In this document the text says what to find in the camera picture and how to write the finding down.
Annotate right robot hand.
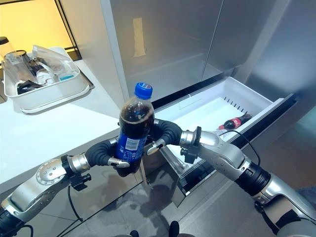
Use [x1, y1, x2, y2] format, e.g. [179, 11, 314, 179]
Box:
[146, 118, 182, 156]

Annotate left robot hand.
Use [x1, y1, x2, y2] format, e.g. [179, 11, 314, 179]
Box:
[87, 137, 131, 169]

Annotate blue-label cola bottle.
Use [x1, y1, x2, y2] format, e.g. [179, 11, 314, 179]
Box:
[113, 82, 156, 177]

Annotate white refrigerator drawer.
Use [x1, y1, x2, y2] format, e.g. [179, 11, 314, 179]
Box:
[148, 76, 298, 207]

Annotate stainless steel refrigerator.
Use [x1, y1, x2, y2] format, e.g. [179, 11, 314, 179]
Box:
[100, 0, 316, 207]

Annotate red-label cola bottle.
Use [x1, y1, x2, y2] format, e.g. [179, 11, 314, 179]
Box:
[217, 114, 253, 131]

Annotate white plastic tray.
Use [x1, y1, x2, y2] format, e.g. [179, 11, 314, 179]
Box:
[2, 46, 95, 115]

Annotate robot dark feet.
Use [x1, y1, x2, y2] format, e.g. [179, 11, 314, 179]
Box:
[129, 220, 180, 237]

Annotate white small bottle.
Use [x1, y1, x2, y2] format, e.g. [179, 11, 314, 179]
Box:
[36, 68, 54, 84]

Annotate beige tape strip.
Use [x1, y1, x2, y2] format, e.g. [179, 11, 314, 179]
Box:
[132, 17, 147, 58]

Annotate black pouch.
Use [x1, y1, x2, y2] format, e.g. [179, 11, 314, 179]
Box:
[16, 80, 44, 95]

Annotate clear plastic bag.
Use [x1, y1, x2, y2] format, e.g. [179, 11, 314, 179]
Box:
[31, 44, 75, 75]

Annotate clear cup with black rim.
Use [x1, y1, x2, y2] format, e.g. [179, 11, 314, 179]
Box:
[2, 50, 34, 84]

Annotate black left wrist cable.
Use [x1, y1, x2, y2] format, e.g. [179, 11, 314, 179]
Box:
[67, 182, 83, 222]

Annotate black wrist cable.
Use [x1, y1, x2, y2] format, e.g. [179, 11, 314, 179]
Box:
[219, 129, 261, 166]
[67, 182, 83, 222]

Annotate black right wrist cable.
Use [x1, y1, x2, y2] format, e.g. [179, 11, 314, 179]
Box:
[219, 129, 261, 166]

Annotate black metal frame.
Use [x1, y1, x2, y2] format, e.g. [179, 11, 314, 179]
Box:
[54, 0, 83, 60]

